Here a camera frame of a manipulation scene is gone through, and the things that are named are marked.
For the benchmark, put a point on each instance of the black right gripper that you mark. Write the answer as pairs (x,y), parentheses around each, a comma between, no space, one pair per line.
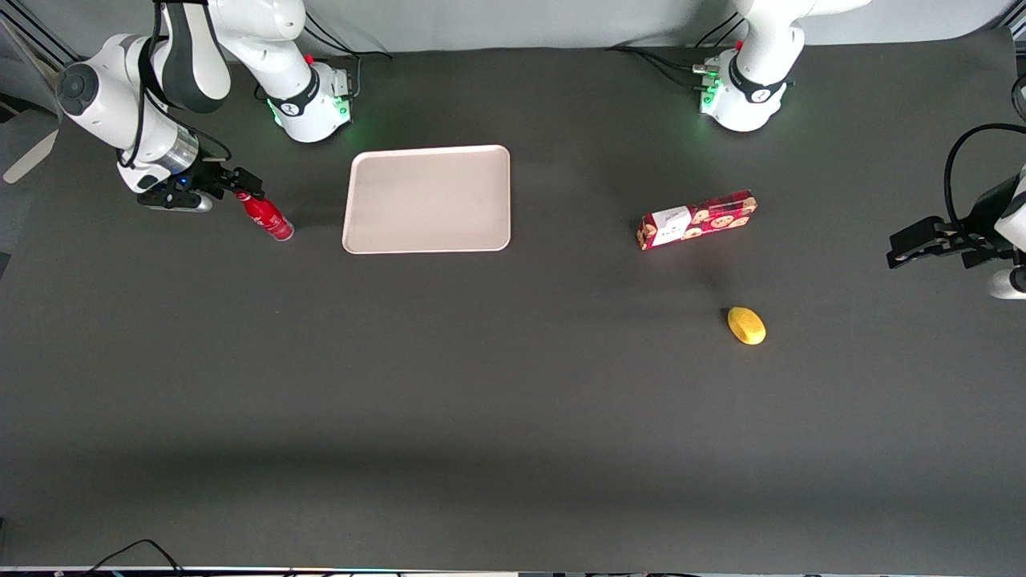
(207,178)

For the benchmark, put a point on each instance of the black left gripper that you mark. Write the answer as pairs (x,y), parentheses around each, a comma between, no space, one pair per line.
(977,238)

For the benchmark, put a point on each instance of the red coke bottle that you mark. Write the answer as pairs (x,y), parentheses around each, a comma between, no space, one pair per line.
(268,218)

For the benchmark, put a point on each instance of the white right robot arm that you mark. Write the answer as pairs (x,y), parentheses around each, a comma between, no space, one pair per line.
(104,88)

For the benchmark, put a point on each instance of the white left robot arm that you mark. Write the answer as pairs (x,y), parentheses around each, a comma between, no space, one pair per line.
(753,88)

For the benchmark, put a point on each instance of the beige plastic tray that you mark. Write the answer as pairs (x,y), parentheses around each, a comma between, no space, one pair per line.
(426,199)

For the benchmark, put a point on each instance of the yellow lemon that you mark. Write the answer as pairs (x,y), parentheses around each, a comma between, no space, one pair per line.
(746,325)

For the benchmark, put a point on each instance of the red cookie box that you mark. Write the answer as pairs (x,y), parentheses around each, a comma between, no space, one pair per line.
(697,219)

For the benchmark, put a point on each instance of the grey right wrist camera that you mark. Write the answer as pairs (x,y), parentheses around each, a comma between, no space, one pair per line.
(200,205)

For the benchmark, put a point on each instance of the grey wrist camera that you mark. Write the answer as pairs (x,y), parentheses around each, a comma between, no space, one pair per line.
(200,205)
(1008,284)

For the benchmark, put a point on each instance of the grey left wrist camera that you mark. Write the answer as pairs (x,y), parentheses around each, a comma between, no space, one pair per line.
(1008,284)

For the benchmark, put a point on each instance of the grey metal frame rail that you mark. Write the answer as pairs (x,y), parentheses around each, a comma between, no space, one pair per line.
(36,32)

